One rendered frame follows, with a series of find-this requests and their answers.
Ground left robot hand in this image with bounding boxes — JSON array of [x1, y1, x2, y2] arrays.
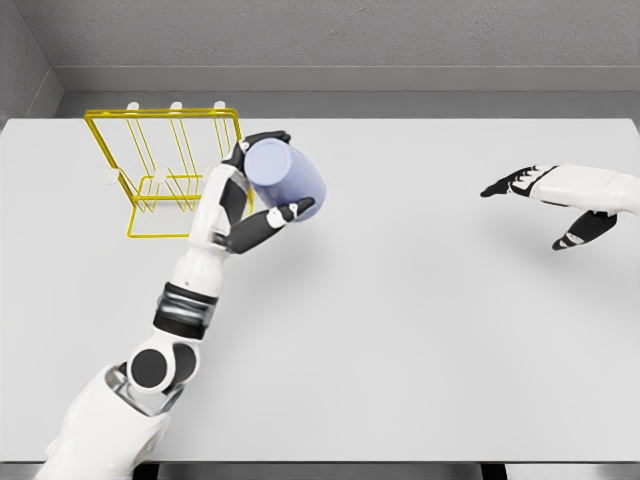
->
[[187, 130, 317, 257]]

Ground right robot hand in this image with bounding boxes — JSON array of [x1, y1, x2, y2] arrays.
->
[[479, 163, 640, 252]]

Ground lavender blue cup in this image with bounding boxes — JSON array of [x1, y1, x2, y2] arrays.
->
[[243, 138, 328, 223]]

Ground yellow wire cup holder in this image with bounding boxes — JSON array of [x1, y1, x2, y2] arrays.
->
[[83, 101, 256, 239]]

